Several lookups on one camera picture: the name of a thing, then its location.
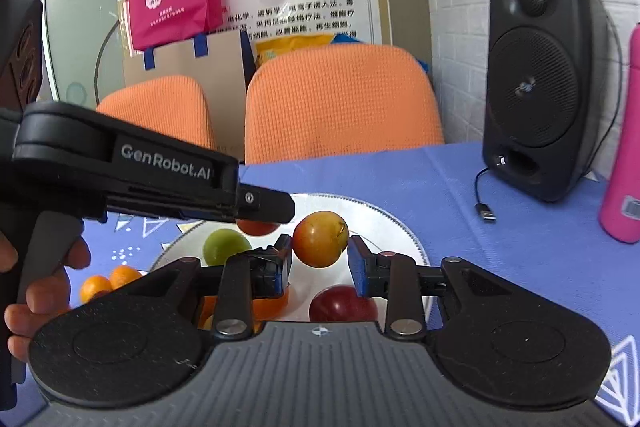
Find yellow plastic bag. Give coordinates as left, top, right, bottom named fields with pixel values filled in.
left=252, top=32, right=351, bottom=70

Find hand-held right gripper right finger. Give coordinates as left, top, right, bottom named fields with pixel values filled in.
left=347, top=234, right=521, bottom=342

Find blue printed tablecloth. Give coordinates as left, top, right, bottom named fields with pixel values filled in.
left=0, top=142, right=640, bottom=427

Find pinkish red plum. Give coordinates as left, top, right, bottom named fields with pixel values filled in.
left=235, top=219, right=282, bottom=237

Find black USB cable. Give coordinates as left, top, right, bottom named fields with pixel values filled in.
left=474, top=166, right=499, bottom=224

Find small orange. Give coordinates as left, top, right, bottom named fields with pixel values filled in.
left=110, top=264, right=143, bottom=290
left=80, top=275, right=113, bottom=305

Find dark red plum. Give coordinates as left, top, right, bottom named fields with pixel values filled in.
left=308, top=285, right=379, bottom=323

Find white plate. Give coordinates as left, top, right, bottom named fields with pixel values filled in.
left=150, top=193, right=432, bottom=333

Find pink water bottle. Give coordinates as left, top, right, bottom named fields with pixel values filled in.
left=598, top=22, right=640, bottom=244

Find yellow red plum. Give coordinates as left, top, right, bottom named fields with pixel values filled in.
left=292, top=211, right=350, bottom=269

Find brown paper bag blue handles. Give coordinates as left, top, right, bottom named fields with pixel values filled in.
left=121, top=29, right=256, bottom=164

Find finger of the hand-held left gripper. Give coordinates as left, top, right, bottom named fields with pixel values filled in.
left=235, top=182, right=297, bottom=224

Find black speaker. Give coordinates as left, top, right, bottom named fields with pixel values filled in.
left=482, top=0, right=621, bottom=202

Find orange fabric chair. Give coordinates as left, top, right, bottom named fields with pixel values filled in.
left=95, top=75, right=217, bottom=152
left=244, top=44, right=446, bottom=165

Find person's left hand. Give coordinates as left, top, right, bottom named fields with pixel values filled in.
left=0, top=231, right=92, bottom=364

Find large green apple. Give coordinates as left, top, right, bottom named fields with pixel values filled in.
left=202, top=228, right=252, bottom=267

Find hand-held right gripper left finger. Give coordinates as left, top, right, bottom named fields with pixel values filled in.
left=120, top=234, right=294, bottom=342

